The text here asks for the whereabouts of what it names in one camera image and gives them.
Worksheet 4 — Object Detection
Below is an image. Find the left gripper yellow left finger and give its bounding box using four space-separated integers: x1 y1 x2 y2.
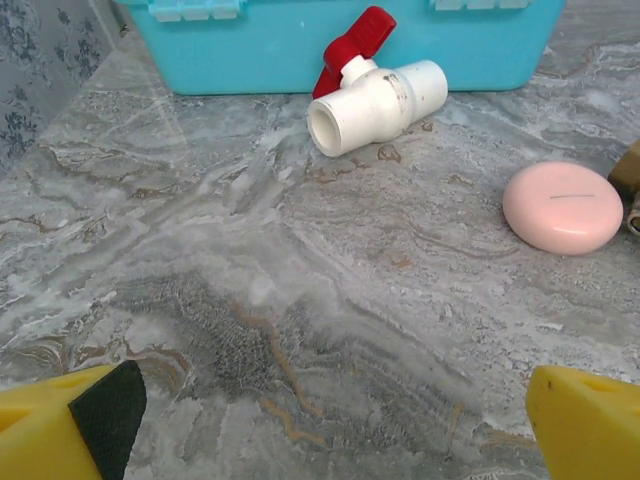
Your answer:
0 359 147 480

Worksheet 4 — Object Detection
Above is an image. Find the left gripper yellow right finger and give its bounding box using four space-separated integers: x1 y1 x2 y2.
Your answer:
527 364 640 480

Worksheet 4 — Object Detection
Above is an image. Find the pink round disc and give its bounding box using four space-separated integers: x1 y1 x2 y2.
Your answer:
502 160 625 256

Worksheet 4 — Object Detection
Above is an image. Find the brass valve fitting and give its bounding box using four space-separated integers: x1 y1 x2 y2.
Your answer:
607 139 640 234

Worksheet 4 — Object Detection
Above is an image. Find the light blue storage box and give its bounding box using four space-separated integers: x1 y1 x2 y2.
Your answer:
113 0 569 96

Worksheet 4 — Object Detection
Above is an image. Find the white PVC valve red handle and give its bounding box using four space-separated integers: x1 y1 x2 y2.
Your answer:
307 5 449 157

